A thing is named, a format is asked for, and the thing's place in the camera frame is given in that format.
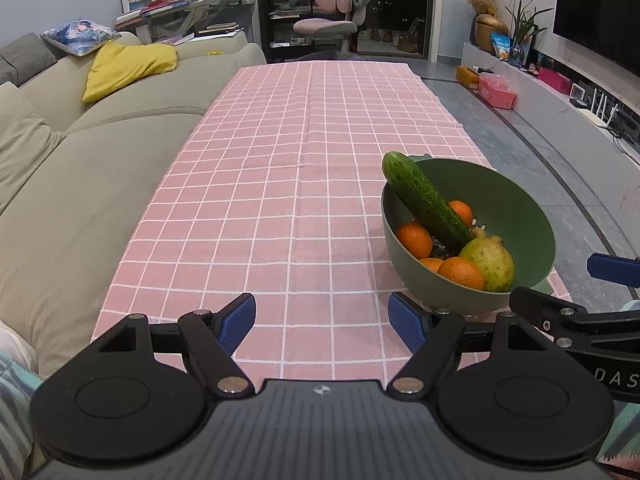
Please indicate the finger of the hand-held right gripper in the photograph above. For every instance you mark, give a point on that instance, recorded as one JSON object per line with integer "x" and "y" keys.
{"x": 612, "y": 267}
{"x": 545, "y": 305}

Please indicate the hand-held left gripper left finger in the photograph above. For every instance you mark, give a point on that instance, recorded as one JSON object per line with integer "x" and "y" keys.
{"x": 237, "y": 322}

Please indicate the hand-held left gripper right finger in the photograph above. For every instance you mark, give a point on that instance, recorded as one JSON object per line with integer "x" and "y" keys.
{"x": 407, "y": 325}

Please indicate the spotted orange mandarin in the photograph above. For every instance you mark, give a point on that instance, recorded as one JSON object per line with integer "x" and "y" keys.
{"x": 414, "y": 239}

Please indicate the green bowl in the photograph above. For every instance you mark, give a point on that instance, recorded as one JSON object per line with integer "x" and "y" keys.
{"x": 510, "y": 200}

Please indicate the pink teal patterned cloth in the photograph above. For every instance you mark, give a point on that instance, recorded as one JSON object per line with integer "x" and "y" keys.
{"x": 625, "y": 435}

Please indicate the yellow-green pear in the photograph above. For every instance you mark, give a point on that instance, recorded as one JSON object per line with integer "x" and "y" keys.
{"x": 492, "y": 262}

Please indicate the small brown longan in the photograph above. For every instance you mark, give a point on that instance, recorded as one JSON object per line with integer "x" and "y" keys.
{"x": 478, "y": 232}

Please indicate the green cucumber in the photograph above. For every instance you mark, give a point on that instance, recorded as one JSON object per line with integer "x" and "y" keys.
{"x": 425, "y": 197}

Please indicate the pink checked tablecloth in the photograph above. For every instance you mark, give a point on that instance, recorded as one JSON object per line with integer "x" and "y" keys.
{"x": 280, "y": 185}

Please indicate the white router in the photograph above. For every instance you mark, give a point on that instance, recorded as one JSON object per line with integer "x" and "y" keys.
{"x": 602, "y": 107}

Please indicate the white tv cabinet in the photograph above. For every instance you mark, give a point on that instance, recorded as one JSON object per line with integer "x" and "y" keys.
{"x": 550, "y": 115}

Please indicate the beige sofa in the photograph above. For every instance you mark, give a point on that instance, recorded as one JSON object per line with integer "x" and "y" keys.
{"x": 100, "y": 210}

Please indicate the dark pink box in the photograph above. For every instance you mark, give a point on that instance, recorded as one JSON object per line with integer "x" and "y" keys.
{"x": 554, "y": 81}

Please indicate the orange box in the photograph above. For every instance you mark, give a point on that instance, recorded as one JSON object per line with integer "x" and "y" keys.
{"x": 467, "y": 78}

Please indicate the striped teal cloth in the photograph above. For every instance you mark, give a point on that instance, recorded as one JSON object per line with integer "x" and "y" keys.
{"x": 15, "y": 410}

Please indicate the blue snack bag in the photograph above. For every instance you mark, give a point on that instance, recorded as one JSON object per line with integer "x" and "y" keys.
{"x": 501, "y": 46}

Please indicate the green potted plant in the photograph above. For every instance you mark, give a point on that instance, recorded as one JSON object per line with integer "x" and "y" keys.
{"x": 525, "y": 25}

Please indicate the black television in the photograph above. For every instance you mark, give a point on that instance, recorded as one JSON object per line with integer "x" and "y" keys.
{"x": 600, "y": 5}

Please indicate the gold vase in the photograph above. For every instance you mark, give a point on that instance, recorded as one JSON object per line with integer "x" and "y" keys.
{"x": 490, "y": 32}

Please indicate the yellow pillow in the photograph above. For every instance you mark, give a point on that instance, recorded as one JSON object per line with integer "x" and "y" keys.
{"x": 127, "y": 67}

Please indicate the beige cushion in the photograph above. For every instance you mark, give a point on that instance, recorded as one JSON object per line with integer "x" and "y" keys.
{"x": 22, "y": 140}

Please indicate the dried flower bunch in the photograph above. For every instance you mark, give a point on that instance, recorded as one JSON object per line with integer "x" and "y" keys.
{"x": 482, "y": 0}

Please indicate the cluttered desk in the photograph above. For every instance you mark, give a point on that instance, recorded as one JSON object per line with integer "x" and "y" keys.
{"x": 200, "y": 15}

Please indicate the black shelf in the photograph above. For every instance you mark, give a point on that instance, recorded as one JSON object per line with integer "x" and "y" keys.
{"x": 290, "y": 15}

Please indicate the black framed glass door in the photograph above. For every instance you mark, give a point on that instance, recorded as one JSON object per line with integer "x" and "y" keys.
{"x": 432, "y": 10}

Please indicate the blue printed pillow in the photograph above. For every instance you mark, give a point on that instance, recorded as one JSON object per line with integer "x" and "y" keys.
{"x": 82, "y": 36}

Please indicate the pink office chair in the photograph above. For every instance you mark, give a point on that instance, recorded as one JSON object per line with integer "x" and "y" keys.
{"x": 332, "y": 5}

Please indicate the grey textured cushion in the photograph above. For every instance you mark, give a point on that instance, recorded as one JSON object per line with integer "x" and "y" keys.
{"x": 25, "y": 57}

